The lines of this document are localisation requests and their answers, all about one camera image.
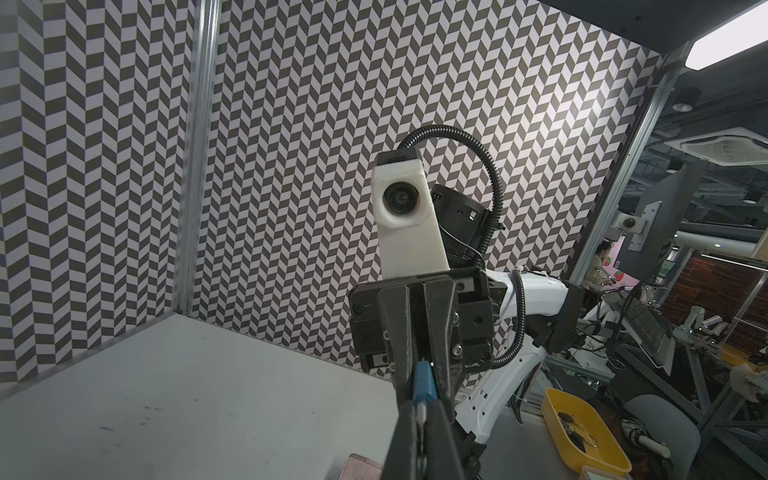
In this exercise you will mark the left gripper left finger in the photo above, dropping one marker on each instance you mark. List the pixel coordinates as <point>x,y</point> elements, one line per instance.
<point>401,462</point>

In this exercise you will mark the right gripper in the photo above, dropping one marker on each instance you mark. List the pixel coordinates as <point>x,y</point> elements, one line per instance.
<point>450,317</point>

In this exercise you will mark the grey monitor on stand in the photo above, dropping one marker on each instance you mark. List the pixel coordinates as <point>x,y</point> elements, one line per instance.
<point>663,206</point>

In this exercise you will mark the yellow plastic tray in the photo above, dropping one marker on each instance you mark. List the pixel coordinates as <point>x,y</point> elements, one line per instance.
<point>580,435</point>

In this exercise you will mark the ceiling air conditioner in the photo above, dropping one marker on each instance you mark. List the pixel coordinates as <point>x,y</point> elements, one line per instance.
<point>732,147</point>

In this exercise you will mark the pink padlock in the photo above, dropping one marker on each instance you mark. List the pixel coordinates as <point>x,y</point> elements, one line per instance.
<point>358,467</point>

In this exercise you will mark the person in background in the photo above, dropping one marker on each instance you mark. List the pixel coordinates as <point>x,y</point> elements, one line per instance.
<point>596,279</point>

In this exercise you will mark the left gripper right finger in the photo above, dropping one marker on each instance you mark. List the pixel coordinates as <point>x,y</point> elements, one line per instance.
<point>442,456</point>

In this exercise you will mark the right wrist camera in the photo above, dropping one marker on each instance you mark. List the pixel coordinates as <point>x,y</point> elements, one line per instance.
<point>409,237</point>

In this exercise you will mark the grey office chair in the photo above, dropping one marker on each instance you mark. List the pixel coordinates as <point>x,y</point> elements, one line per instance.
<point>667,424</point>

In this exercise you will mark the blue padlock with key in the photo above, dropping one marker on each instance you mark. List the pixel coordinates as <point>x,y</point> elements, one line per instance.
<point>424,390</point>

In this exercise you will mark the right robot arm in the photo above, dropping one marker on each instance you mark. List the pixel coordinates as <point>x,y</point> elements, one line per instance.
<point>540,308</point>

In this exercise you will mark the ceiling light strip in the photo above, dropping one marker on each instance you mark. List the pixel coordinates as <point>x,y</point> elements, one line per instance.
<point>743,32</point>

